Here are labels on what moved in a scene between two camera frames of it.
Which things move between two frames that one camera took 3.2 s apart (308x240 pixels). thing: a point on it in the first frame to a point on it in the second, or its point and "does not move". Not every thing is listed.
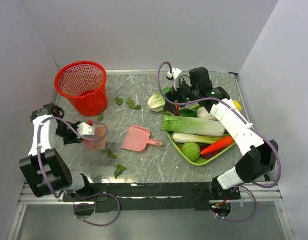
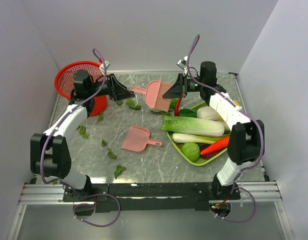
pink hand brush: x=98 y=142 to x=154 y=92
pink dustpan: x=138 y=139 does not move
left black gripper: x=75 y=139 to x=118 y=91
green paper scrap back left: x=119 y=102 does not move
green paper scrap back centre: x=131 y=103 does not move
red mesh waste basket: x=83 y=83 does not move
